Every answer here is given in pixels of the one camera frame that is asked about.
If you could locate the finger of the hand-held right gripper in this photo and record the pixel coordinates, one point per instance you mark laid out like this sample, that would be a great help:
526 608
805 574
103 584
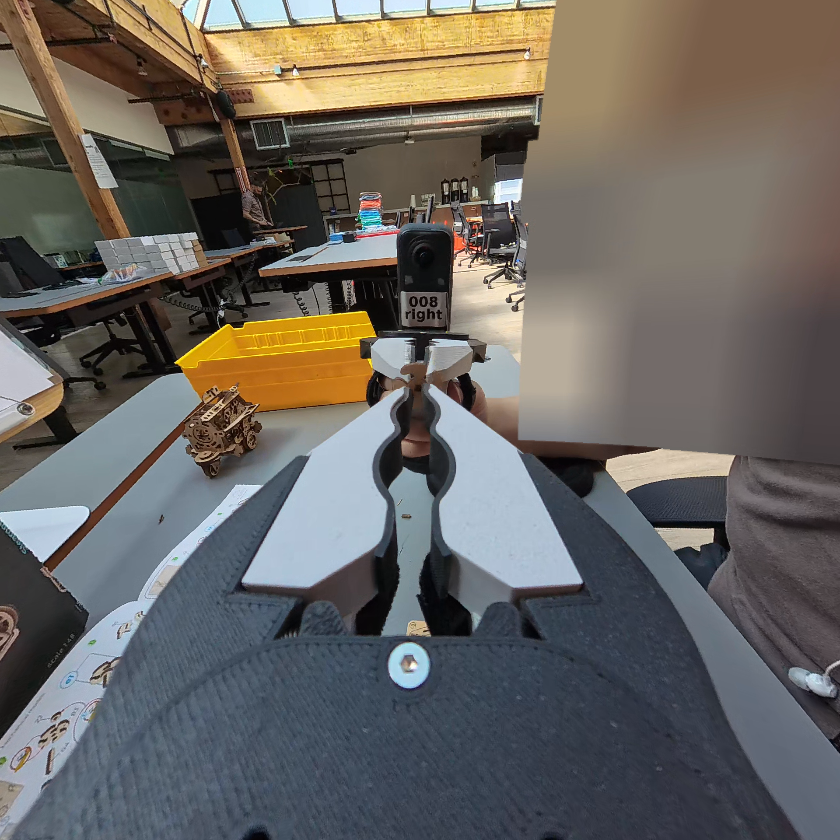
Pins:
449 361
390 361

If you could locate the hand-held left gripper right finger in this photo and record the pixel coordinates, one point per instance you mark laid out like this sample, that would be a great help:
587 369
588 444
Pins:
505 525

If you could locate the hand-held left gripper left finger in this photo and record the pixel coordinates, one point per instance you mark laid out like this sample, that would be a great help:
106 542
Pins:
328 512

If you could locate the wooden gear part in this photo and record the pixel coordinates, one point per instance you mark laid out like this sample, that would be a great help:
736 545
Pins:
415 377

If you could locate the person's right forearm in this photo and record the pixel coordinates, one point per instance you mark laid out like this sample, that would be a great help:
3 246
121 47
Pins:
508 426

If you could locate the assembled wooden model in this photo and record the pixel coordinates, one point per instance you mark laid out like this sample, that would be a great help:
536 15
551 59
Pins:
220 430

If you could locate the person's right hand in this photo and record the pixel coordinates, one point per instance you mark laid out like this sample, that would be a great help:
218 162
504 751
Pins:
482 410

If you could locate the stack of coloured cloths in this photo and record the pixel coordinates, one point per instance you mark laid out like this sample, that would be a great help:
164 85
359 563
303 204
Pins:
369 213

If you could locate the black coffee dispensers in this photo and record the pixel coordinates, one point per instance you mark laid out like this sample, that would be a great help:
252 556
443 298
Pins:
454 190

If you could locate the grey standing desk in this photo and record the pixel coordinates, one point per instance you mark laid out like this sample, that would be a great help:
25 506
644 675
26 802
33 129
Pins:
328 256

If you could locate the yellow plastic bin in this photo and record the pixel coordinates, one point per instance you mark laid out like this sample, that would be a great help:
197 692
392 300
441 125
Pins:
282 374

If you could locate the person's black office chair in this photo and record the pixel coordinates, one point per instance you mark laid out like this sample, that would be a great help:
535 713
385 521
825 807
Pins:
682 502

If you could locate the grey desk with black legs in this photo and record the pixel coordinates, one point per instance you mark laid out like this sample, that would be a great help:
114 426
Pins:
243 250

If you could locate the white air vent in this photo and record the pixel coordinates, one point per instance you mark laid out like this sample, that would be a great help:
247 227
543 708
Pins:
269 134

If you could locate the black hanging speaker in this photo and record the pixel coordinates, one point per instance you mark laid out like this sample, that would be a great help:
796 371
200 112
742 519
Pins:
226 105

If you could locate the stack of white boxes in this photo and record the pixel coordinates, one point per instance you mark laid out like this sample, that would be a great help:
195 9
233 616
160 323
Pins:
151 253

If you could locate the person's grey sweatshirt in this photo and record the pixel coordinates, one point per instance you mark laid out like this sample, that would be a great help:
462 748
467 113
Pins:
781 558

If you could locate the clear plastic bag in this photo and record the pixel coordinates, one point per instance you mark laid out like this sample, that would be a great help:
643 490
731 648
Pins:
121 274

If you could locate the printed instruction sheet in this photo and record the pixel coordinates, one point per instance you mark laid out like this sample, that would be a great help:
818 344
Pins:
85 663

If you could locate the white rounded panel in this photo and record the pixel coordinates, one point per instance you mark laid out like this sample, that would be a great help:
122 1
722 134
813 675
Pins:
33 528

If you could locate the wood-edged side table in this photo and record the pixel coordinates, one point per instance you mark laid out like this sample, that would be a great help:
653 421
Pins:
33 413

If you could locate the black product box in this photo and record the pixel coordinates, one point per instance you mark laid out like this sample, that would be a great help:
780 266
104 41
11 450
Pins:
26 610

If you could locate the long grey wood-edged desk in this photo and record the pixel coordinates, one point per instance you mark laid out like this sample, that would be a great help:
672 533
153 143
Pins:
65 295

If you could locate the white paper notice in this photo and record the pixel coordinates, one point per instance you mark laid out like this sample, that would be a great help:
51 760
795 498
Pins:
98 161

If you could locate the white paper sheet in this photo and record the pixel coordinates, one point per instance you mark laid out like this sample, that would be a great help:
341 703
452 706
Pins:
16 367

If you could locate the square wooden frame part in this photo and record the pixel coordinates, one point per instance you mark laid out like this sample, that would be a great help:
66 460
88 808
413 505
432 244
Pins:
420 628

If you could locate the silver ventilation duct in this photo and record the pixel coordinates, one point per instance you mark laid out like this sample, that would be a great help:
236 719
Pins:
407 121

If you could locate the slim wooden post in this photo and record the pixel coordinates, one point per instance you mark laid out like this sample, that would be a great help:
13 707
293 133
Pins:
233 148

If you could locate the thick wooden post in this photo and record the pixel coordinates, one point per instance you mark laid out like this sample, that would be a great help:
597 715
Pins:
59 131

